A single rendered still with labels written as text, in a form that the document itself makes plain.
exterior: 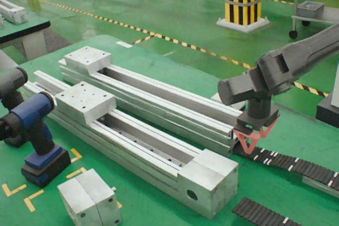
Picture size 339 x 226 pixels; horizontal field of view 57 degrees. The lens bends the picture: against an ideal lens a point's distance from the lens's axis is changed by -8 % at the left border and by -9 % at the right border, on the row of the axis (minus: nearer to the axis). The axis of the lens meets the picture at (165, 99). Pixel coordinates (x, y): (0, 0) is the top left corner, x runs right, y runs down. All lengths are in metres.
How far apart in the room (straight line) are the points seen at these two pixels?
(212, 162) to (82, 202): 0.29
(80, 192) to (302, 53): 0.53
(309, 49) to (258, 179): 0.34
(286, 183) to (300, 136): 0.20
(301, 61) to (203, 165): 0.30
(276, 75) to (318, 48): 0.10
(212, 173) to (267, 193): 0.16
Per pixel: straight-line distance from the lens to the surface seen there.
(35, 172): 0.88
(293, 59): 0.68
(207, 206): 0.72
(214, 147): 0.90
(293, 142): 0.96
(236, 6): 4.08
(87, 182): 0.74
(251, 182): 0.83
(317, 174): 0.83
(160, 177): 0.78
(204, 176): 0.70
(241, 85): 0.71
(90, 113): 0.92
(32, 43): 2.46
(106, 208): 0.71
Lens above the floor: 1.37
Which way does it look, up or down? 31 degrees down
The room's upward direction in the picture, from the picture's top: 6 degrees counter-clockwise
